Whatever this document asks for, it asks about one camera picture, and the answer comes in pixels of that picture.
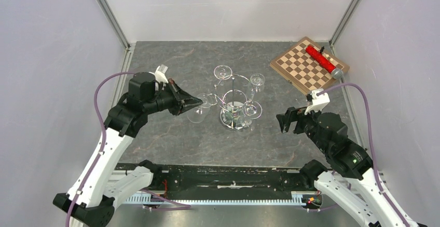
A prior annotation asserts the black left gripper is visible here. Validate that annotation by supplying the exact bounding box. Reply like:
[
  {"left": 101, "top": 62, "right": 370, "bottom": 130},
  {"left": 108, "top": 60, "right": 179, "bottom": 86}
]
[{"left": 144, "top": 78, "right": 203, "bottom": 116}]

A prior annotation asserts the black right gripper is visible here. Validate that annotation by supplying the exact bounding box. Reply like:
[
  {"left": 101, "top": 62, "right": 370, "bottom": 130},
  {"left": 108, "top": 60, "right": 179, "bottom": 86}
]
[{"left": 276, "top": 102, "right": 330, "bottom": 154}]

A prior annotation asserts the clear wine glass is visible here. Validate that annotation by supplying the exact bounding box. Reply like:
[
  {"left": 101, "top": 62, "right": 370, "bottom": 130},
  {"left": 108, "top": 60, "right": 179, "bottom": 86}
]
[
  {"left": 187, "top": 93, "right": 212, "bottom": 124},
  {"left": 213, "top": 64, "right": 232, "bottom": 81},
  {"left": 242, "top": 100, "right": 263, "bottom": 127}
]

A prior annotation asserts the chrome wine glass rack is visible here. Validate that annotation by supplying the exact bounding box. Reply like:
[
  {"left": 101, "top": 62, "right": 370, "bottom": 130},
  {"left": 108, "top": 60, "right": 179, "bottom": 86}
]
[{"left": 208, "top": 74, "right": 254, "bottom": 131}]

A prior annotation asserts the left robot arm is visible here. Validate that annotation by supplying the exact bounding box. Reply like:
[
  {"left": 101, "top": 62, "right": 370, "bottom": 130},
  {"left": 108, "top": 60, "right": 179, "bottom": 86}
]
[{"left": 53, "top": 70, "right": 202, "bottom": 226}]

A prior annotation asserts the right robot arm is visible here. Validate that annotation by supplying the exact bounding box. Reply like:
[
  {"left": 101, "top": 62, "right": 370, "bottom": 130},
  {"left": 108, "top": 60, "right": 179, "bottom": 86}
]
[{"left": 276, "top": 107, "right": 422, "bottom": 226}]

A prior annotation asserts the wooden chessboard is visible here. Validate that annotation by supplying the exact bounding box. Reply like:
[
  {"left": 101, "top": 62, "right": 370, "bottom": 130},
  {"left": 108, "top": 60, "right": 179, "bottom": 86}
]
[{"left": 270, "top": 37, "right": 337, "bottom": 95}]

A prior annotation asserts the red glitter microphone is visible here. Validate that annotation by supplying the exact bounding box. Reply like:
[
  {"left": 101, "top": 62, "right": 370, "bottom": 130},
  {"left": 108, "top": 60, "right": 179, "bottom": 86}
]
[{"left": 305, "top": 45, "right": 343, "bottom": 79}]

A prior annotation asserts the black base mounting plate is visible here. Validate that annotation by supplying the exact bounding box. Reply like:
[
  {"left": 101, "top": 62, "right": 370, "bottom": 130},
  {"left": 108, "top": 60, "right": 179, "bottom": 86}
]
[{"left": 148, "top": 165, "right": 316, "bottom": 201}]

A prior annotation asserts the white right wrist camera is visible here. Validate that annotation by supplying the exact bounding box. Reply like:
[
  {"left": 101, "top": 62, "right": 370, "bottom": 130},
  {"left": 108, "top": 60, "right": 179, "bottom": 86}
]
[{"left": 304, "top": 88, "right": 330, "bottom": 115}]

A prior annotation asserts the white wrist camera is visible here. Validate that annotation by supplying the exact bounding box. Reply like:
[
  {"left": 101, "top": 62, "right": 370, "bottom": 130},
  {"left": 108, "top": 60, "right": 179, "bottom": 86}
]
[
  {"left": 154, "top": 64, "right": 168, "bottom": 84},
  {"left": 304, "top": 88, "right": 330, "bottom": 115}
]

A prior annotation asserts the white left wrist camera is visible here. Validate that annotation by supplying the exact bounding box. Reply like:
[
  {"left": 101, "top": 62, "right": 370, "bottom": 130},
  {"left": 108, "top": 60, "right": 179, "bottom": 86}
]
[{"left": 154, "top": 64, "right": 168, "bottom": 84}]

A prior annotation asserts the white cable duct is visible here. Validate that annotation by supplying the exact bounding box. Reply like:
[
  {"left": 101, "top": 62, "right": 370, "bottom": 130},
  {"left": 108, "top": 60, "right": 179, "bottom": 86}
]
[{"left": 124, "top": 192, "right": 306, "bottom": 207}]

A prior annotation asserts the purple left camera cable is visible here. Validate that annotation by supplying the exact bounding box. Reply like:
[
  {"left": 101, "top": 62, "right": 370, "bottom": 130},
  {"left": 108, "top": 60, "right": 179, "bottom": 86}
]
[{"left": 65, "top": 72, "right": 138, "bottom": 227}]

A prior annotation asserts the purple camera cable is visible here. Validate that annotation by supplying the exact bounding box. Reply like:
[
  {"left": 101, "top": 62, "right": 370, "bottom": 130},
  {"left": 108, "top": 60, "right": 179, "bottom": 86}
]
[
  {"left": 320, "top": 82, "right": 411, "bottom": 227},
  {"left": 65, "top": 72, "right": 138, "bottom": 227}
]

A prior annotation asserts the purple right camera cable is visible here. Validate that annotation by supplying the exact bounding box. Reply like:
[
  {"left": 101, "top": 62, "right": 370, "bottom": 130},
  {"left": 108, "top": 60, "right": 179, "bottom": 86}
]
[{"left": 320, "top": 82, "right": 411, "bottom": 227}]

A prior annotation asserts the aluminium frame rail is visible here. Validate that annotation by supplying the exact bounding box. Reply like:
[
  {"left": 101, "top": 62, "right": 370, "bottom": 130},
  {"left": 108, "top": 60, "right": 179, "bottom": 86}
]
[{"left": 97, "top": 0, "right": 131, "bottom": 50}]

